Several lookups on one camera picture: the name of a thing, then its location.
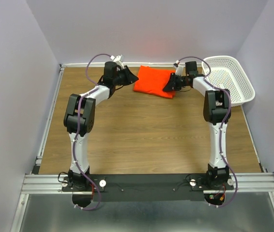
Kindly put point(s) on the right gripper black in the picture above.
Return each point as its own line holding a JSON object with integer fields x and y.
{"x": 171, "y": 85}

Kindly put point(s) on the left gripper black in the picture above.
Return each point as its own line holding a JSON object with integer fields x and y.
{"x": 130, "y": 78}

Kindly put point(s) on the orange t shirt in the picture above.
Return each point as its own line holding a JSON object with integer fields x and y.
{"x": 152, "y": 81}

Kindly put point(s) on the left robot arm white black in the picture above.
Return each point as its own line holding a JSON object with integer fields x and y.
{"x": 80, "y": 114}

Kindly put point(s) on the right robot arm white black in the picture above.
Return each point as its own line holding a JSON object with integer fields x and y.
{"x": 216, "y": 112}

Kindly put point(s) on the white perforated plastic basket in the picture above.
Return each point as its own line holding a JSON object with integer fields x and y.
{"x": 226, "y": 72}

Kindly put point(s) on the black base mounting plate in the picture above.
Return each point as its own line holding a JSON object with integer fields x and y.
{"x": 104, "y": 188}

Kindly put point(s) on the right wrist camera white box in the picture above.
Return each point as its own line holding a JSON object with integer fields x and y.
{"x": 178, "y": 68}

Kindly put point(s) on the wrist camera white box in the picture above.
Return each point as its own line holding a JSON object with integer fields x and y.
{"x": 178, "y": 68}
{"x": 118, "y": 59}

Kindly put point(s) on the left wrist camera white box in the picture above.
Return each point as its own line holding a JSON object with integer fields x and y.
{"x": 118, "y": 59}

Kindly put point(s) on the aluminium frame rail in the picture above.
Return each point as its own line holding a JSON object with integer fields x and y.
{"x": 48, "y": 184}

